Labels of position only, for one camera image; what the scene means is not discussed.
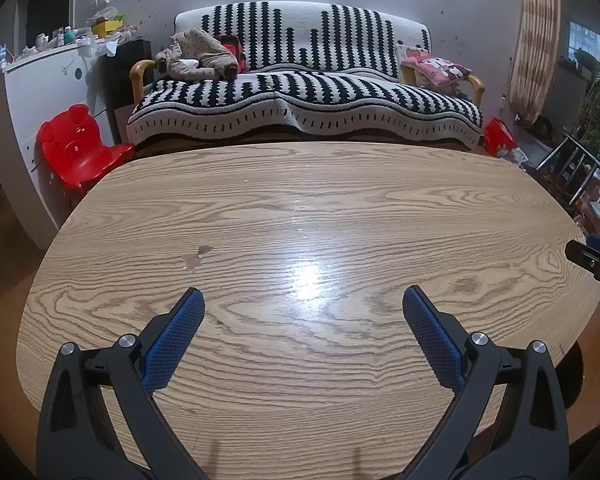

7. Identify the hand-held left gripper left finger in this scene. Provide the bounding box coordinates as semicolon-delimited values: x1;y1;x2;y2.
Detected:
36;287;207;480

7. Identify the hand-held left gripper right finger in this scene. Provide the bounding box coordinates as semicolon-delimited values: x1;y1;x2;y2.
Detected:
401;284;571;480

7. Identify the black yellow trash bin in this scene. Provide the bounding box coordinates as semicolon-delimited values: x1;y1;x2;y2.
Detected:
555;342;586;411

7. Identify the red printed gift bag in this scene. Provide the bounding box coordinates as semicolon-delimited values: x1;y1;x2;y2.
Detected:
482;117;518;156

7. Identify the beige patterned curtain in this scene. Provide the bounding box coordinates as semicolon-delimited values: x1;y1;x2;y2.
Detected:
509;0;561;128

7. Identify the red bear child chair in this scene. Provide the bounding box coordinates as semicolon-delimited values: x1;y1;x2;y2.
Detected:
36;104;136;193

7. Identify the pink cartoon cushion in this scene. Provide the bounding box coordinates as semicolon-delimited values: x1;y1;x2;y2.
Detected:
401;55;473;85

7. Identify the wooden armrest sofa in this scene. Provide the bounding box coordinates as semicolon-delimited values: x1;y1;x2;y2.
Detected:
126;1;487;151

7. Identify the pale yellow cushion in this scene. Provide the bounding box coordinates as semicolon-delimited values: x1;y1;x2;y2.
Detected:
397;42;431;83

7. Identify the black white striped sofa blanket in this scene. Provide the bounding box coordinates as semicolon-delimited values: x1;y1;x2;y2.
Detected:
126;1;485;151

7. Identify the black cabinet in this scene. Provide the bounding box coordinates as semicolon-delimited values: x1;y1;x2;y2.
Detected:
97;37;153;146

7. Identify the brown dotted garment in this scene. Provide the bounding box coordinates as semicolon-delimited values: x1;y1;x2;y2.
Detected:
155;27;241;82

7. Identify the white cabinet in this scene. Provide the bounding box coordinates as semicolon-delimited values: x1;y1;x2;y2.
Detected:
0;40;123;252

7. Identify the red bag with black trim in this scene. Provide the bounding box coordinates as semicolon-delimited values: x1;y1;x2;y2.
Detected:
214;35;245;73

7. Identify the yellow box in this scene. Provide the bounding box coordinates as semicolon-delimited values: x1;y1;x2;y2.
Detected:
91;19;123;37

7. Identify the clutter of small bottles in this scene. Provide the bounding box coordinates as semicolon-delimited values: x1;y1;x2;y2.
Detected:
22;25;93;56

